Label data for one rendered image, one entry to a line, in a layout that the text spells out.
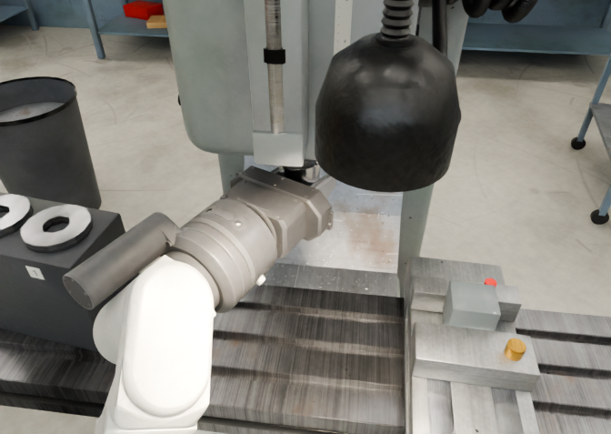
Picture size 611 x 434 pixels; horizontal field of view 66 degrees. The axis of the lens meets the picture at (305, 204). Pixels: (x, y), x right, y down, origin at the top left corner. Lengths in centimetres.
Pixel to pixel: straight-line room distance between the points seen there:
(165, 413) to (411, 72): 27
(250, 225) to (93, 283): 14
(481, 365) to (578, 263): 191
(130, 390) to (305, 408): 39
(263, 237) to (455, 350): 32
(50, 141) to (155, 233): 197
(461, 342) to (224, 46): 47
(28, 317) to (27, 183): 169
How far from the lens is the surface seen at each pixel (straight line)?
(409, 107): 21
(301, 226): 49
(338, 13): 37
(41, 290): 76
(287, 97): 36
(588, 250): 263
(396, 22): 23
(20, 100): 277
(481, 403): 67
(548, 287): 235
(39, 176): 246
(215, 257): 41
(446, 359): 65
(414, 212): 104
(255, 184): 51
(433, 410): 65
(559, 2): 507
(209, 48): 40
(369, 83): 21
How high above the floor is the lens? 155
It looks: 38 degrees down
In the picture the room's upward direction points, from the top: straight up
